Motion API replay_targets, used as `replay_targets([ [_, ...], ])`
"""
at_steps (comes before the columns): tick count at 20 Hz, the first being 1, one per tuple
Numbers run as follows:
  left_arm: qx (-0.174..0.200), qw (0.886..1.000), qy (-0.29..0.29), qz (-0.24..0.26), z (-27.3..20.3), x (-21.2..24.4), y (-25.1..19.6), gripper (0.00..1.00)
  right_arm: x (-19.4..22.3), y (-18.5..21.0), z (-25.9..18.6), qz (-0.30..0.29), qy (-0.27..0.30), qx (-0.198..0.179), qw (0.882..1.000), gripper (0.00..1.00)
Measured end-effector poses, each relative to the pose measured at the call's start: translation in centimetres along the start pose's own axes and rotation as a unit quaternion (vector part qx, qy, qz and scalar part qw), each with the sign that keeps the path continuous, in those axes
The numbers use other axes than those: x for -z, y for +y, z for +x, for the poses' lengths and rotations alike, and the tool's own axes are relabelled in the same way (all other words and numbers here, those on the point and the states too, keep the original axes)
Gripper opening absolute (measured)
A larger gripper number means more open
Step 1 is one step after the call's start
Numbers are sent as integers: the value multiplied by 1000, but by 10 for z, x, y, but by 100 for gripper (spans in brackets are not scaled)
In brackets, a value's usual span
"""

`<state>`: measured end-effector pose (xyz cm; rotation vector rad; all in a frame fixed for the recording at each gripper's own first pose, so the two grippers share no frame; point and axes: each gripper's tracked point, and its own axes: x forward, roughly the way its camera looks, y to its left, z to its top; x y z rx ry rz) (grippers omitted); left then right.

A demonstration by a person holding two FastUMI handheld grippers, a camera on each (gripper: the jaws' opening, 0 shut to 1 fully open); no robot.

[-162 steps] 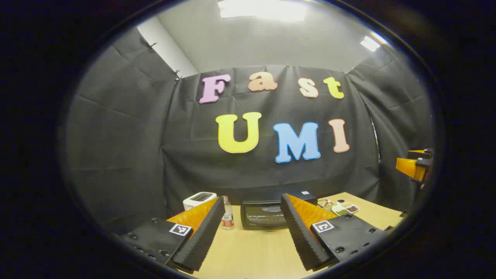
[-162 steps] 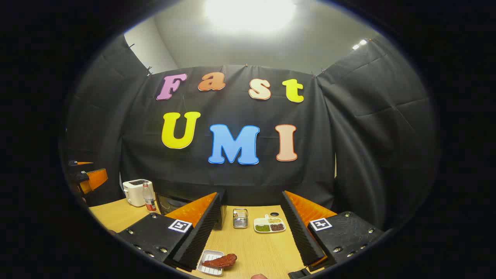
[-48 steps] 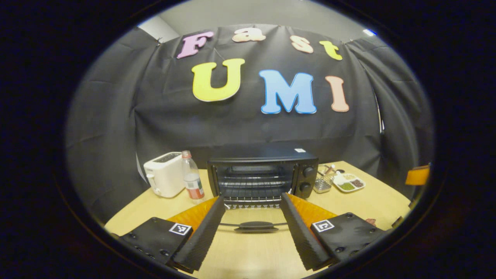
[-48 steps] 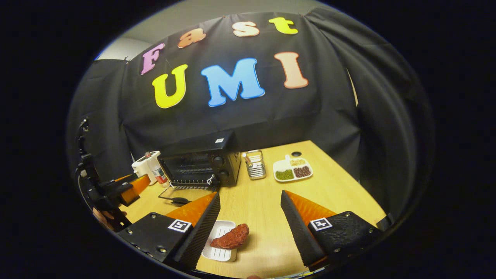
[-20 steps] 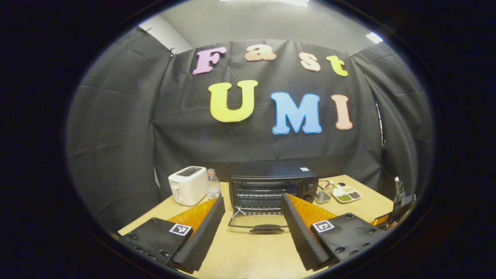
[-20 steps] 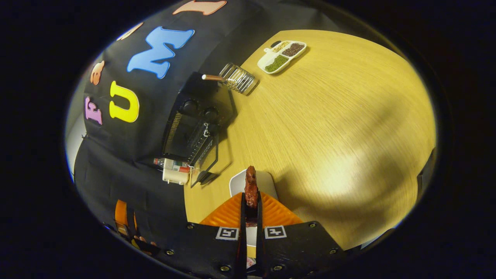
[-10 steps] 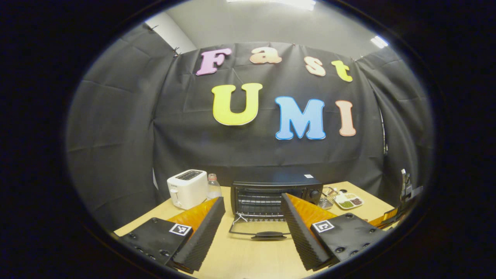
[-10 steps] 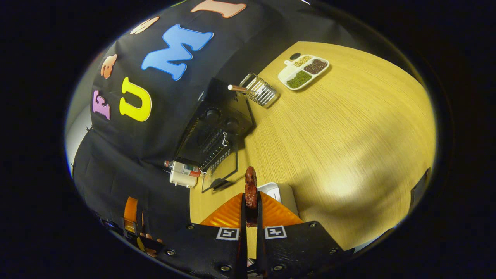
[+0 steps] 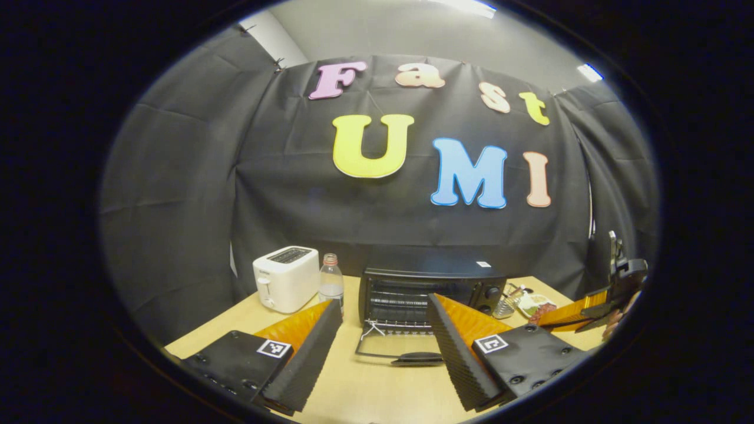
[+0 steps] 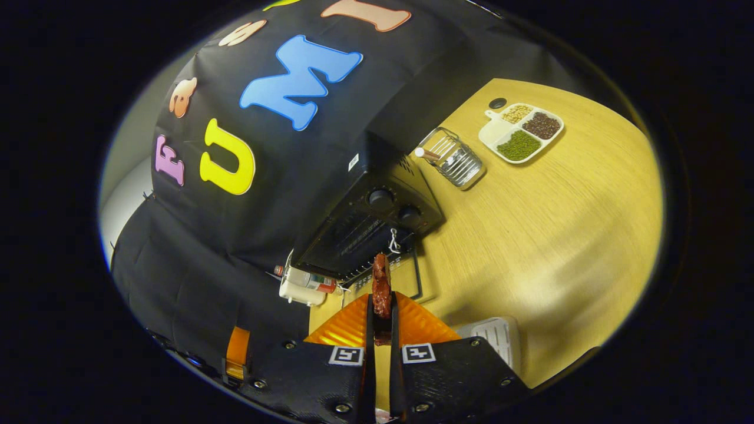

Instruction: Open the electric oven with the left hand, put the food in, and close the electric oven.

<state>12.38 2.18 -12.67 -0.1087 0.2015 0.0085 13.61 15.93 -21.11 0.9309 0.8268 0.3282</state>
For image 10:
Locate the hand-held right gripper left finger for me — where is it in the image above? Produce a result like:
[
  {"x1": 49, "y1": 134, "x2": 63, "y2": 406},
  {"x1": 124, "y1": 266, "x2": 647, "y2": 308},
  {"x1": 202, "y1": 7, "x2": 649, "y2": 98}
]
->
[{"x1": 250, "y1": 293, "x2": 378, "y2": 424}]

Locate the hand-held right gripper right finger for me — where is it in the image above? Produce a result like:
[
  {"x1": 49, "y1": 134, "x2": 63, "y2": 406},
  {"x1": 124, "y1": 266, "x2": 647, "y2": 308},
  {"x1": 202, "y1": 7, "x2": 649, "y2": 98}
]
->
[{"x1": 389, "y1": 293, "x2": 531, "y2": 424}]

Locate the red meat piece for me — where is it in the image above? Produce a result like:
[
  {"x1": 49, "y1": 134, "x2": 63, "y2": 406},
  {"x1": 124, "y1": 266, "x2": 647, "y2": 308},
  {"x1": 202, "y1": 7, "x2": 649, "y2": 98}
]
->
[{"x1": 371, "y1": 253, "x2": 393, "y2": 346}]

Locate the black electric oven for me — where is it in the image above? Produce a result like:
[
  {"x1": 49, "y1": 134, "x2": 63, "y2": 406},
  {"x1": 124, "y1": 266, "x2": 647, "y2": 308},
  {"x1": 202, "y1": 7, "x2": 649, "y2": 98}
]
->
[{"x1": 292, "y1": 127, "x2": 447, "y2": 302}]

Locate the white toaster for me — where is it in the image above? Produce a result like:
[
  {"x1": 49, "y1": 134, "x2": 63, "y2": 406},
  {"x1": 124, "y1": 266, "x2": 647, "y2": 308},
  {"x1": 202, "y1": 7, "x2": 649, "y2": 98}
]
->
[{"x1": 279, "y1": 265, "x2": 328, "y2": 307}]

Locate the black backdrop cloth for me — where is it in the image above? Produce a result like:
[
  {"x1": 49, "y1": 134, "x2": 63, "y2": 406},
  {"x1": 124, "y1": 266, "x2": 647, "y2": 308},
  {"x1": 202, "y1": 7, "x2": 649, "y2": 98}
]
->
[{"x1": 111, "y1": 0, "x2": 590, "y2": 354}]

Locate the clear bottle with red label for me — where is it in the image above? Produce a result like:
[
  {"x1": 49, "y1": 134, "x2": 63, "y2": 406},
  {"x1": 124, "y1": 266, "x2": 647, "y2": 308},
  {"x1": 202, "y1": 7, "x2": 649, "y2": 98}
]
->
[{"x1": 274, "y1": 266, "x2": 338, "y2": 294}]

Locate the small white ribbed tray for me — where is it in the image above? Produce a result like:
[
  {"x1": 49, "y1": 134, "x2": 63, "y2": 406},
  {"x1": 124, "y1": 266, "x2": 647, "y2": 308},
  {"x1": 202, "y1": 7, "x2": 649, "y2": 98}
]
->
[{"x1": 457, "y1": 316, "x2": 522, "y2": 375}]

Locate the white divided plate of beans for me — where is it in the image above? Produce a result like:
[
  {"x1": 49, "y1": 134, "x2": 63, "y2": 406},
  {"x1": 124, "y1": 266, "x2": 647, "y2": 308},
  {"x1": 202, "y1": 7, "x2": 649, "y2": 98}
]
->
[{"x1": 478, "y1": 103, "x2": 564, "y2": 164}]

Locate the metal wire basket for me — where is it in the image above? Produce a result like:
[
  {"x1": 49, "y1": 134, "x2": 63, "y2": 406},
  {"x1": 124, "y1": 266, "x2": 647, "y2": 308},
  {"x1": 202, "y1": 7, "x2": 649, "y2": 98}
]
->
[{"x1": 414, "y1": 127, "x2": 487, "y2": 191}]

